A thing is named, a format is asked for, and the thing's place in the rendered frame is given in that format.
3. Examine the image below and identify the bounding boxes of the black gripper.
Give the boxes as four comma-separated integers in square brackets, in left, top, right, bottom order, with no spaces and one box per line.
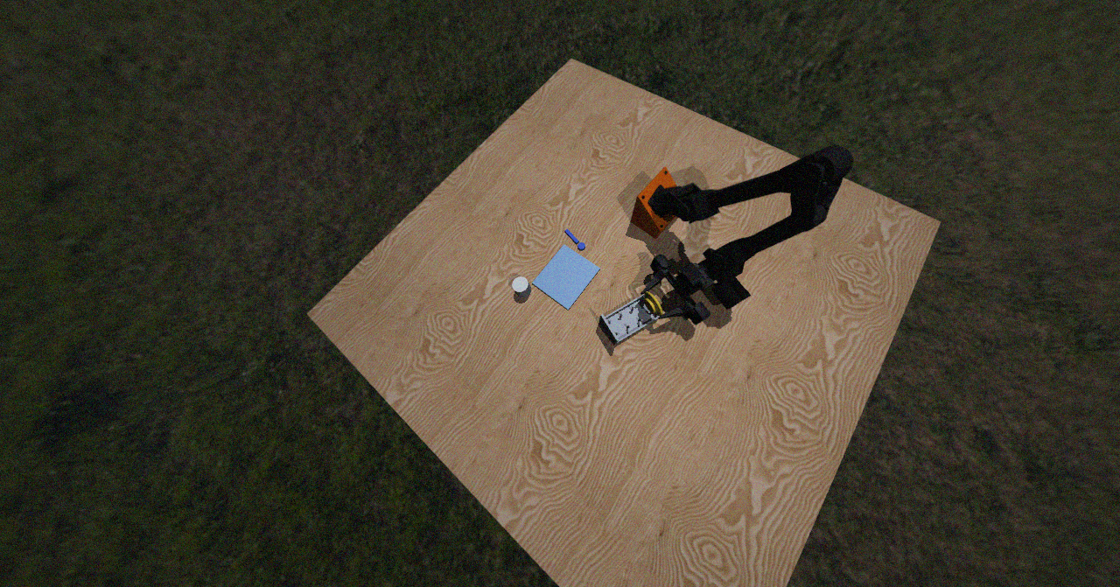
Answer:
[641,255,710,325]

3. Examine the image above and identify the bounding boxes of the light blue square mat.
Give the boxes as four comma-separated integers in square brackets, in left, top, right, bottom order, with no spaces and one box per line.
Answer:
[532,245,600,310]

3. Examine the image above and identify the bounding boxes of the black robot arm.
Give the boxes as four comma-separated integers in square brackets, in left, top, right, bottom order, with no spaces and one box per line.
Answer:
[648,145,853,310]

